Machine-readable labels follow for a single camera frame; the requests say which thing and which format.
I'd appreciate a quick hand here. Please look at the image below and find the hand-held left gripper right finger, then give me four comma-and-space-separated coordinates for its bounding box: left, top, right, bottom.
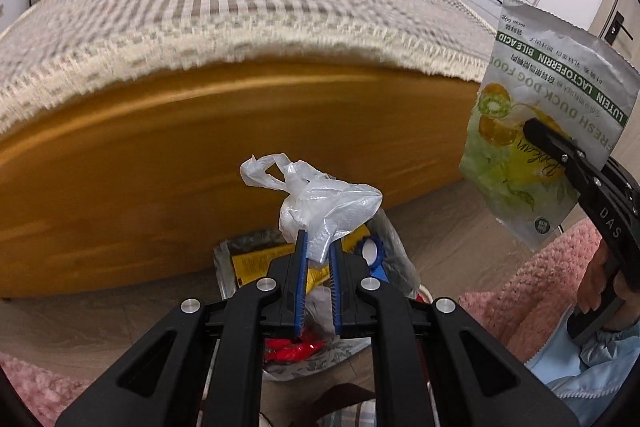
327, 232, 582, 427

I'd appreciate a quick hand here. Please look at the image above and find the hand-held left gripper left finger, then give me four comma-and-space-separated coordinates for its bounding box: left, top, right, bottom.
54, 229, 307, 427

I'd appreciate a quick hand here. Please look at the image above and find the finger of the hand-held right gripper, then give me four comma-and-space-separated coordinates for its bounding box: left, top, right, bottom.
521, 117, 608, 195

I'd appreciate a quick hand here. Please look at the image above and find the red snack packet white print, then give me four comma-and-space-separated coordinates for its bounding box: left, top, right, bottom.
262, 337, 323, 365

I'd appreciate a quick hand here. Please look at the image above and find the blue jar lid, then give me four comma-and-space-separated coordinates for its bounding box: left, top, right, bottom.
354, 237, 387, 269

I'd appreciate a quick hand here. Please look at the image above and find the long yellow snack bag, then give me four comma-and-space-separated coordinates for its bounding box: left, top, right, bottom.
231, 229, 351, 295

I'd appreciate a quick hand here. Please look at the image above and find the green and yellow food pouch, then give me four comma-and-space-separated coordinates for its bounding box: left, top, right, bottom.
458, 0, 640, 254

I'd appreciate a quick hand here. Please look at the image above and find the trash bin with plastic liner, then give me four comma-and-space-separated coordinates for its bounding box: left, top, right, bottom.
212, 207, 426, 383

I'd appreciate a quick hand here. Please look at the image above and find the white plastic bag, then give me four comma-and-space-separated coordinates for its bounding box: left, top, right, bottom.
239, 152, 384, 264

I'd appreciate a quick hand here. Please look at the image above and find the person's right hand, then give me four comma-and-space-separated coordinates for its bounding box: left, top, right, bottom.
575, 249, 640, 314

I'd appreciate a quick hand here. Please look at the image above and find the black door handle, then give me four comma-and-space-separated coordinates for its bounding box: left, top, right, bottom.
604, 11, 626, 45

